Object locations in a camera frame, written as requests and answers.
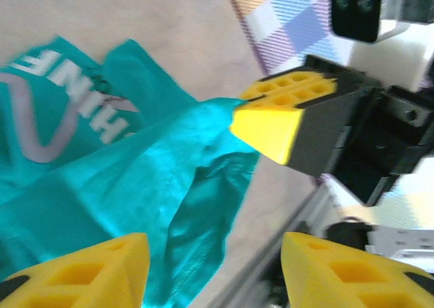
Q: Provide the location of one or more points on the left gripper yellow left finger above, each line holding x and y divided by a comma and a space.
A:
84, 281

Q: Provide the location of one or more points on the teal printed t-shirt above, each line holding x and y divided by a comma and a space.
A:
135, 186

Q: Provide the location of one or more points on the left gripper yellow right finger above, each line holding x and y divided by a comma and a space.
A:
339, 281

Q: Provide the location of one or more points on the aluminium side rail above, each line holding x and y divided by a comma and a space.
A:
271, 240

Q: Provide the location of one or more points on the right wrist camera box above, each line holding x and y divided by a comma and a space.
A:
356, 13

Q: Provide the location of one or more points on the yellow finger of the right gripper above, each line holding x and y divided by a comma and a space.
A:
268, 131
288, 87

